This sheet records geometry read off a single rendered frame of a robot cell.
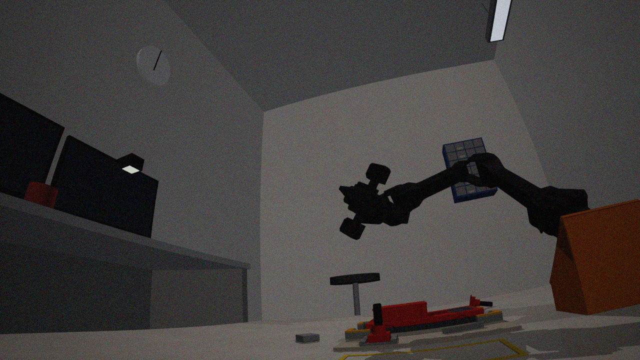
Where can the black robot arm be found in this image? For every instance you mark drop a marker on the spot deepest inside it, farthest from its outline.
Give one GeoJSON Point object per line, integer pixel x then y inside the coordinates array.
{"type": "Point", "coordinates": [544, 205]}

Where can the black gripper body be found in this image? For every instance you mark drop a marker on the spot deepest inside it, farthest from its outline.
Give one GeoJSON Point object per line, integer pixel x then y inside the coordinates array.
{"type": "Point", "coordinates": [378, 207]}

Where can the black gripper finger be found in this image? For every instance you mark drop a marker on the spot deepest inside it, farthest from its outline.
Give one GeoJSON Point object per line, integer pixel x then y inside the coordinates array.
{"type": "Point", "coordinates": [362, 189]}
{"type": "Point", "coordinates": [355, 205]}

